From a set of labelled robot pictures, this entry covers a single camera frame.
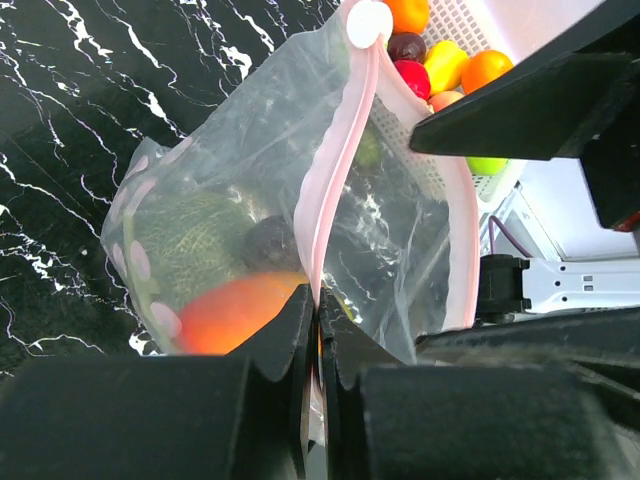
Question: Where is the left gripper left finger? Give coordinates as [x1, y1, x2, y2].
[1, 286, 315, 479]

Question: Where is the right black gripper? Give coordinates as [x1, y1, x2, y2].
[408, 0, 640, 231]

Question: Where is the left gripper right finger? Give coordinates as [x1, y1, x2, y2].
[318, 292, 639, 479]

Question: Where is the red orange mango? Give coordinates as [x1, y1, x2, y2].
[177, 271, 307, 355]

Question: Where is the dark purple fruit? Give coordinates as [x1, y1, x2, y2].
[241, 215, 302, 272]

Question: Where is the green netted melon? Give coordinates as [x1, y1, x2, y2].
[123, 193, 254, 311]

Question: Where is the pink zipper clear bag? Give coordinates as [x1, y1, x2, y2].
[99, 0, 481, 366]

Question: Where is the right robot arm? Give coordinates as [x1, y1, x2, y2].
[409, 1, 639, 323]

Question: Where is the orange fruit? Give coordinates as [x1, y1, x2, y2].
[384, 0, 430, 34]
[461, 50, 514, 95]

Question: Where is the white plastic basket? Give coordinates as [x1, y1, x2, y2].
[363, 1, 533, 211]

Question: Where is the green watermelon toy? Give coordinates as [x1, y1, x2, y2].
[466, 157, 508, 176]

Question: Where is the peach fruit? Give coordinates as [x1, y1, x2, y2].
[428, 91, 464, 113]

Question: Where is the yellow bell pepper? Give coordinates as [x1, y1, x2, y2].
[424, 40, 470, 96]

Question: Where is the red apple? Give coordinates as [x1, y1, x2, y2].
[393, 60, 431, 100]

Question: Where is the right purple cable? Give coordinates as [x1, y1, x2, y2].
[487, 215, 531, 259]

